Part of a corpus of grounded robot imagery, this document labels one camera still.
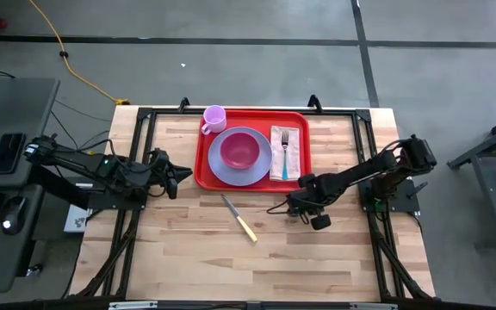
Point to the black aluminium table frame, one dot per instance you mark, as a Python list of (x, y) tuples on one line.
[(170, 111)]

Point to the grey desk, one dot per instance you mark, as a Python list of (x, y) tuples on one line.
[(15, 112)]

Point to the magenta plastic bowl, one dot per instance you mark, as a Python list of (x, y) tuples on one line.
[(239, 150)]

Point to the black computer mouse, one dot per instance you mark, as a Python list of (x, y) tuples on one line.
[(13, 215)]

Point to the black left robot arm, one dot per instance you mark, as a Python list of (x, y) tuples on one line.
[(76, 161)]

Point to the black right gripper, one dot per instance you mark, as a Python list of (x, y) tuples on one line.
[(306, 200)]

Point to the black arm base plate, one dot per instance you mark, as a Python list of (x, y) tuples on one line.
[(110, 204), (398, 203)]

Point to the pale pink mug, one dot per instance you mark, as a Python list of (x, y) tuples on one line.
[(213, 120)]

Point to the silver metal bracket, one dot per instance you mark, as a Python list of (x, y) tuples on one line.
[(132, 305), (373, 306)]

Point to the red plastic tray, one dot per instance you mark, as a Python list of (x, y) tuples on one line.
[(248, 118)]

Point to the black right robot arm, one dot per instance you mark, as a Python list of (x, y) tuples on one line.
[(360, 172)]

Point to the white printed box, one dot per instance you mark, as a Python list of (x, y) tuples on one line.
[(76, 220)]

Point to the desk caster wheel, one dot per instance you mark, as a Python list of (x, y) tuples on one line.
[(35, 270)]

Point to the lavender plastic plate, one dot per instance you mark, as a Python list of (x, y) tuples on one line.
[(231, 176)]

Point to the black smartphone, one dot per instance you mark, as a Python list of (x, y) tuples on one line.
[(8, 153)]

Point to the black table clamp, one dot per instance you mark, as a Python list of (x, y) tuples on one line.
[(314, 102), (184, 103)]

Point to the beige cloth napkin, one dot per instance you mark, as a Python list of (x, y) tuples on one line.
[(295, 155)]

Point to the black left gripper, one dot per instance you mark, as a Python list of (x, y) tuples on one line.
[(168, 176)]

